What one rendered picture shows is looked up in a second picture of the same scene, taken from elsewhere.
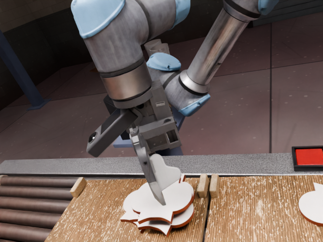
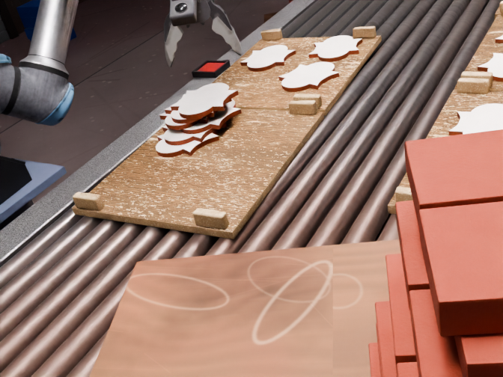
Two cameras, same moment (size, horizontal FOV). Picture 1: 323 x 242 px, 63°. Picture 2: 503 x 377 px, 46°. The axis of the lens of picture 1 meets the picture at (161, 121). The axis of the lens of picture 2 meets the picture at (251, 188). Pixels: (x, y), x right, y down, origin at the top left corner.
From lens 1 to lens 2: 1.23 m
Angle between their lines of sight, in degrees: 69
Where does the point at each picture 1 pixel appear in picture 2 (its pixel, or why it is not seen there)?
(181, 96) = (50, 86)
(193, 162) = (144, 126)
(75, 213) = (138, 200)
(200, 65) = (58, 34)
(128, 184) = (132, 160)
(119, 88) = not seen: outside the picture
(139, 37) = not seen: outside the picture
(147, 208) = (211, 102)
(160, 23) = not seen: outside the picture
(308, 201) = (254, 64)
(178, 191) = (206, 89)
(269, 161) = (192, 87)
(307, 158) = (211, 67)
